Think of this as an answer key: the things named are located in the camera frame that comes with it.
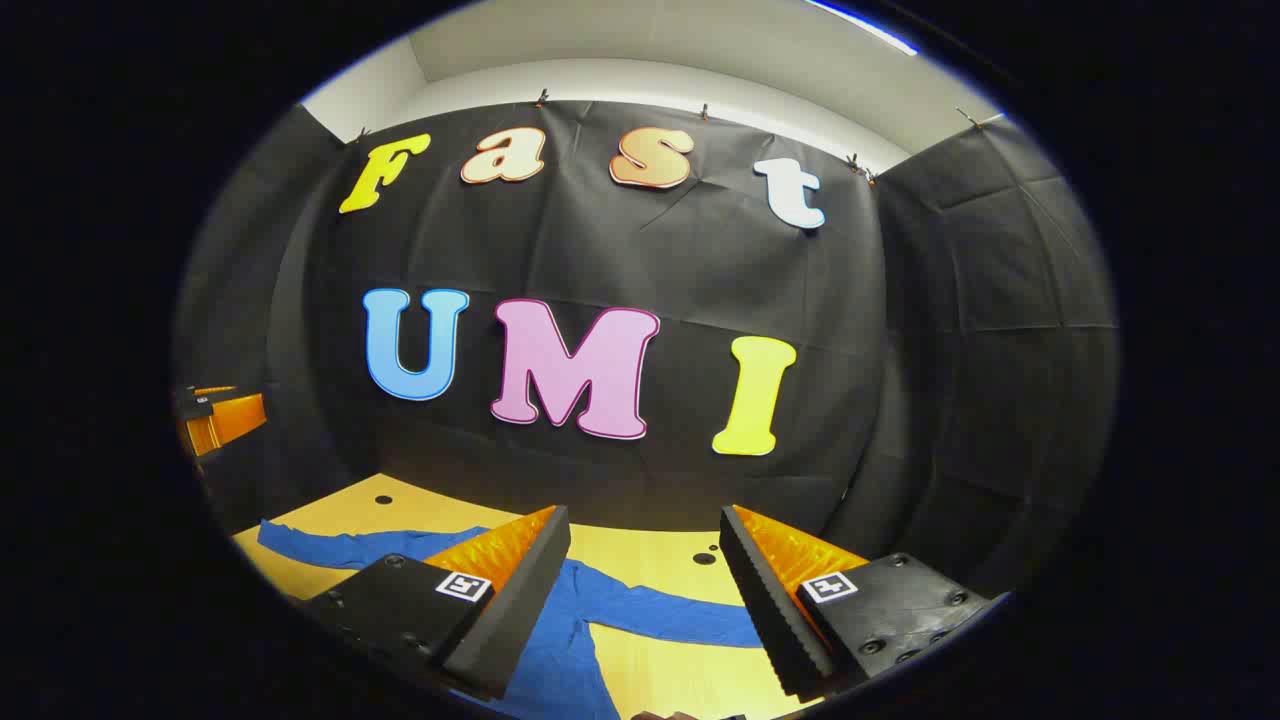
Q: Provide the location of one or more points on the blue button shirt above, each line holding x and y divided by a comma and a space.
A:
560, 640

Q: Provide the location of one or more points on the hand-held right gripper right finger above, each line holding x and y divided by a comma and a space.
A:
770, 610

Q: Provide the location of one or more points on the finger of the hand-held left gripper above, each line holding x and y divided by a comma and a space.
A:
235, 420

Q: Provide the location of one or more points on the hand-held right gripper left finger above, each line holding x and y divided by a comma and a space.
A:
520, 610

